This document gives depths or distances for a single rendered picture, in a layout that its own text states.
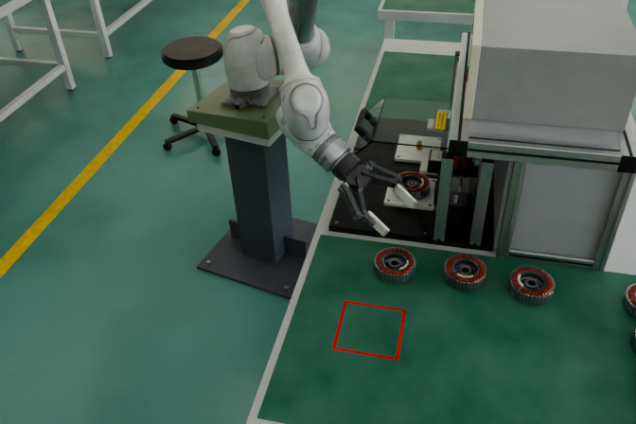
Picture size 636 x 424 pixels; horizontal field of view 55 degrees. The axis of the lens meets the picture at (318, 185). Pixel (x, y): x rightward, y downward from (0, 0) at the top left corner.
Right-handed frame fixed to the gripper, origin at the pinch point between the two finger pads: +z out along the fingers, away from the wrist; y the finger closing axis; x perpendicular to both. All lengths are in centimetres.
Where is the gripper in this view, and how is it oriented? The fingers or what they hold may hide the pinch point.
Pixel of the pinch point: (397, 216)
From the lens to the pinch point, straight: 155.9
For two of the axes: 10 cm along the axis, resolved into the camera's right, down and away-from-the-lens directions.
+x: 3.6, -5.4, -7.6
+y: -6.1, 4.9, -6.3
